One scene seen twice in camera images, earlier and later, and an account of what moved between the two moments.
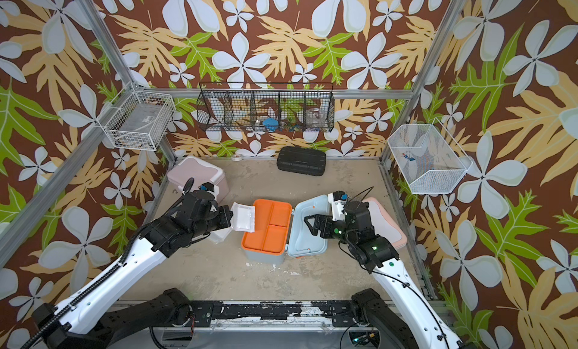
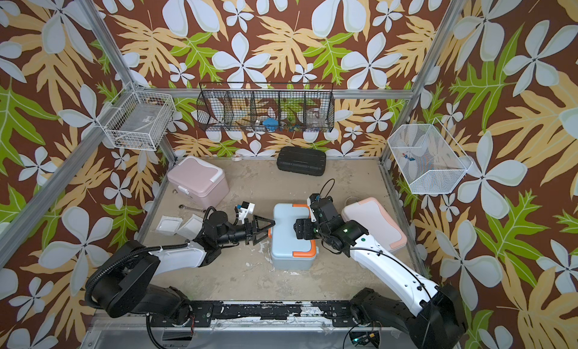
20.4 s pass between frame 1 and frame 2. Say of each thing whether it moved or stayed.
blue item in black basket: stayed
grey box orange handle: moved
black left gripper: moved
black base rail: stayed
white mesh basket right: stayed
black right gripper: moved
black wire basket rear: stayed
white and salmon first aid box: stayed
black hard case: stayed
